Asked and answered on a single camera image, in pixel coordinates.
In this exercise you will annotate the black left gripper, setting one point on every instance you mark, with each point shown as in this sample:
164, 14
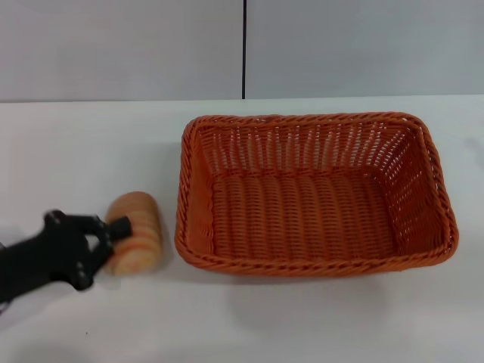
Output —
45, 257

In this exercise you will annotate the orange striped bread roll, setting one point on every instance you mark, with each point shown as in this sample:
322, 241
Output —
140, 246

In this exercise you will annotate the orange woven plastic basket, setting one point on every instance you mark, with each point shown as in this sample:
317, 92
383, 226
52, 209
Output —
302, 211

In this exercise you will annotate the black vertical wall strip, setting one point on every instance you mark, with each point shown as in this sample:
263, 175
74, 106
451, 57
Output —
244, 49

